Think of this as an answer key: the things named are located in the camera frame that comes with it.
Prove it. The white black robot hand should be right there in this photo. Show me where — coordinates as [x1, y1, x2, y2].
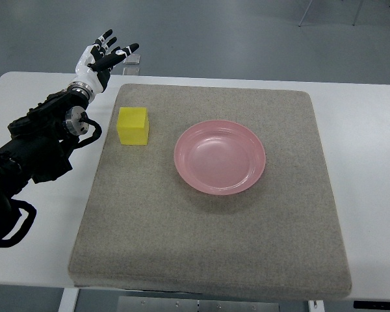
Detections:
[68, 29, 139, 103]

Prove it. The yellow foam block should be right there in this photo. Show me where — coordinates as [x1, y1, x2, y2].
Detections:
[116, 107, 150, 146]

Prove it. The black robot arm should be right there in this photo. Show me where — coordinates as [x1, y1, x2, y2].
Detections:
[0, 83, 102, 248]

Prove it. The pink plate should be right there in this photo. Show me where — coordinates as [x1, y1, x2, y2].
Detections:
[174, 120, 267, 196]

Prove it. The clear floor socket cover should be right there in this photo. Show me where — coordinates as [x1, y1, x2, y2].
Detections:
[122, 54, 140, 75]

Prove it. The beige felt mat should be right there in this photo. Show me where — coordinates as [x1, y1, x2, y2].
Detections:
[68, 84, 352, 300]

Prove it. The metal table crossbar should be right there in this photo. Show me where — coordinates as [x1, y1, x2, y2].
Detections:
[117, 296, 280, 312]

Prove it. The black label strip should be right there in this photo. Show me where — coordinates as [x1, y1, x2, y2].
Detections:
[353, 301, 390, 311]

